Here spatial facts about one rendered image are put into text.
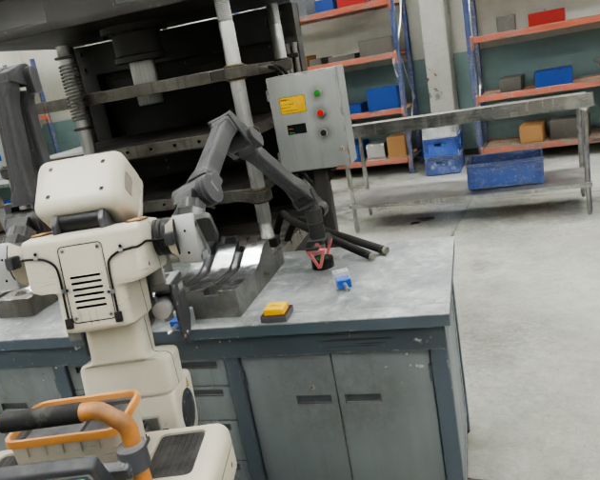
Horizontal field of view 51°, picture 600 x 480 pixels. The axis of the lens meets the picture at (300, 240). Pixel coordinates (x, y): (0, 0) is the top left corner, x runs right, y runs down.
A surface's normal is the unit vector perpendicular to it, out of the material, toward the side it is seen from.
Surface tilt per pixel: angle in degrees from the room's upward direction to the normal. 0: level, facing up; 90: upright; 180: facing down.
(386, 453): 90
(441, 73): 90
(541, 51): 90
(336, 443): 90
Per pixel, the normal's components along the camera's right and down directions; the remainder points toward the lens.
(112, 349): -0.07, 0.15
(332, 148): -0.25, 0.30
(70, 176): -0.15, -0.43
